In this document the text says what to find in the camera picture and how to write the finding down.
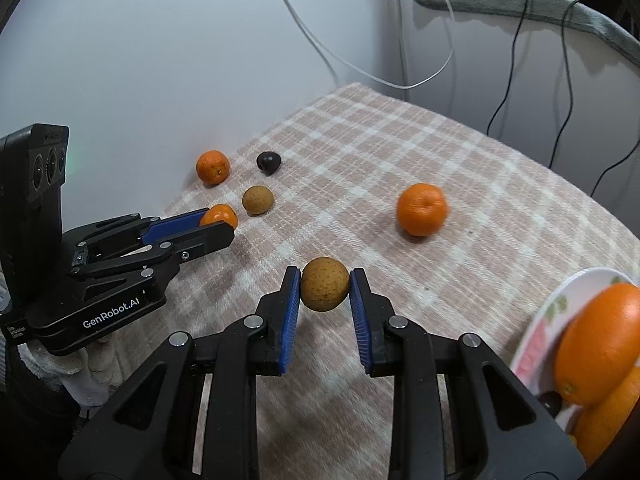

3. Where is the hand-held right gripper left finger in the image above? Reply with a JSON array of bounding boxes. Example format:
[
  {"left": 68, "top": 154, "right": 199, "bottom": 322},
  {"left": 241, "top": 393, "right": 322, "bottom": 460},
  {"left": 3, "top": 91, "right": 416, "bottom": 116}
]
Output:
[{"left": 57, "top": 266, "right": 302, "bottom": 480}]

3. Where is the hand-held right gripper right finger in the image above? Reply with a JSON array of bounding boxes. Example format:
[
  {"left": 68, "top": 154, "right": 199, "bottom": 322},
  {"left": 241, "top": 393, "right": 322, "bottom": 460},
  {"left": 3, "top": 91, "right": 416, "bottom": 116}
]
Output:
[{"left": 349, "top": 267, "right": 586, "bottom": 480}]

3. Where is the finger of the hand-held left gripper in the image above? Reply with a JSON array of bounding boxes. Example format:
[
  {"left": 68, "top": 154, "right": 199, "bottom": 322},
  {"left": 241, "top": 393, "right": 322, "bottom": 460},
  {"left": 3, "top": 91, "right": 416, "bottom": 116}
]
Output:
[
  {"left": 64, "top": 208, "right": 212, "bottom": 257},
  {"left": 74, "top": 222, "right": 236, "bottom": 292}
]

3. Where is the tiny orange kumquat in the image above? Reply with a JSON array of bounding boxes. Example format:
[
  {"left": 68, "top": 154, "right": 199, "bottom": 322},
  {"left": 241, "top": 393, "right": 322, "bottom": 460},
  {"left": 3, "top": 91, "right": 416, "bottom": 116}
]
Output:
[{"left": 199, "top": 204, "right": 239, "bottom": 231}]

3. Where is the larger brown round fruit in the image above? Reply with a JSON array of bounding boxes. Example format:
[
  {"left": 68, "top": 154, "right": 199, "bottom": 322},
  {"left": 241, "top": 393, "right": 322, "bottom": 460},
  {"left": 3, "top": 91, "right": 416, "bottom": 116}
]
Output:
[{"left": 300, "top": 256, "right": 351, "bottom": 312}]

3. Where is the floral white plate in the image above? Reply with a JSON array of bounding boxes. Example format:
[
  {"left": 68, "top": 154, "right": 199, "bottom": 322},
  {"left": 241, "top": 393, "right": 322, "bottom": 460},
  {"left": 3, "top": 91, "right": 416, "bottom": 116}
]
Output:
[{"left": 509, "top": 267, "right": 637, "bottom": 433}]

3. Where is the small dark brown fruit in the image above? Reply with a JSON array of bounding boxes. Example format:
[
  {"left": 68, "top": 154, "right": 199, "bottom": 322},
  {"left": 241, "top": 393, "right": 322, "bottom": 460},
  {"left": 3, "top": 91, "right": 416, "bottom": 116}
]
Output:
[{"left": 539, "top": 391, "right": 563, "bottom": 417}]

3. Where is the large smooth orange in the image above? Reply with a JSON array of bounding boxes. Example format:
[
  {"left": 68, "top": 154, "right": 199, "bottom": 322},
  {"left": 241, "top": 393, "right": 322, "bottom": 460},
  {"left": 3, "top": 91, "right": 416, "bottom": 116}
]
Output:
[{"left": 553, "top": 282, "right": 640, "bottom": 407}]

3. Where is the large speckled orange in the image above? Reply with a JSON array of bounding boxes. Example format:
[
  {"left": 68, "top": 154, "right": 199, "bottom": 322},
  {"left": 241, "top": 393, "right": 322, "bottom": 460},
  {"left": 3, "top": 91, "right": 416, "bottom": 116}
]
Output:
[{"left": 572, "top": 367, "right": 640, "bottom": 468}]

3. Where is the small brown round fruit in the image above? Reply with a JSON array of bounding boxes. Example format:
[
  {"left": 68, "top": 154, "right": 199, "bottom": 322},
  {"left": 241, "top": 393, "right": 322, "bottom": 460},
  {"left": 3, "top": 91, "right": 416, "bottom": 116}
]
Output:
[{"left": 242, "top": 185, "right": 275, "bottom": 216}]

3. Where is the small mandarin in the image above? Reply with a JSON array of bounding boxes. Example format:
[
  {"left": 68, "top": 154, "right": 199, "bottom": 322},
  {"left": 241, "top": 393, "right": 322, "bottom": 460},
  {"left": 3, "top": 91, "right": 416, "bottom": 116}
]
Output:
[{"left": 195, "top": 151, "right": 231, "bottom": 186}]

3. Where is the dark purple round fruit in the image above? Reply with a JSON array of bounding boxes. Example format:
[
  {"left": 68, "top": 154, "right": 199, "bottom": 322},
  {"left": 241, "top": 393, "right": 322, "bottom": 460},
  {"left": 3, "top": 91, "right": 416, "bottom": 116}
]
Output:
[{"left": 256, "top": 151, "right": 282, "bottom": 176}]

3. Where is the medium mandarin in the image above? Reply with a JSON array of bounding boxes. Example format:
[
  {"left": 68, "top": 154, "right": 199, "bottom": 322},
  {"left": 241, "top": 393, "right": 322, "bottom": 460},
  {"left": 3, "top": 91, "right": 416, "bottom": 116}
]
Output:
[{"left": 396, "top": 183, "right": 448, "bottom": 238}]

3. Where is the white cabinet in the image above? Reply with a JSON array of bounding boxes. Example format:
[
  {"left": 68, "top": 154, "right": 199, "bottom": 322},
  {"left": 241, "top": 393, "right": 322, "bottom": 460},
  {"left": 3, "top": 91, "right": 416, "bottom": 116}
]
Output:
[{"left": 0, "top": 0, "right": 396, "bottom": 241}]

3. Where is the checkered tablecloth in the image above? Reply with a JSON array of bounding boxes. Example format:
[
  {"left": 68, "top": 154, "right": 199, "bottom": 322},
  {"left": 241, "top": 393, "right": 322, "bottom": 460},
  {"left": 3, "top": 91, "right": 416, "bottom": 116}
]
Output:
[{"left": 107, "top": 81, "right": 640, "bottom": 480}]

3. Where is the grey windowsill mat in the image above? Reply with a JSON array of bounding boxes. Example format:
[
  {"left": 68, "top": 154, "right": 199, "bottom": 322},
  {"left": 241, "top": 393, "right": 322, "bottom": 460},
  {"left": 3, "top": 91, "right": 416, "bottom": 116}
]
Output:
[{"left": 411, "top": 0, "right": 640, "bottom": 68}]

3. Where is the long white cable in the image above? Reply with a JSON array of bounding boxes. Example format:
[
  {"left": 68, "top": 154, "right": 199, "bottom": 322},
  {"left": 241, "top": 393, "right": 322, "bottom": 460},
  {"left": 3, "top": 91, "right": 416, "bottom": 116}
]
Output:
[{"left": 257, "top": 0, "right": 456, "bottom": 91}]

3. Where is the black ring light cable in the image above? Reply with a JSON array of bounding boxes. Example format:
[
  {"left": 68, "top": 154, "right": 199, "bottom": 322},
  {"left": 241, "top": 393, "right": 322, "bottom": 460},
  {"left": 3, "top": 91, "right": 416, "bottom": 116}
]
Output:
[{"left": 590, "top": 132, "right": 640, "bottom": 198}]

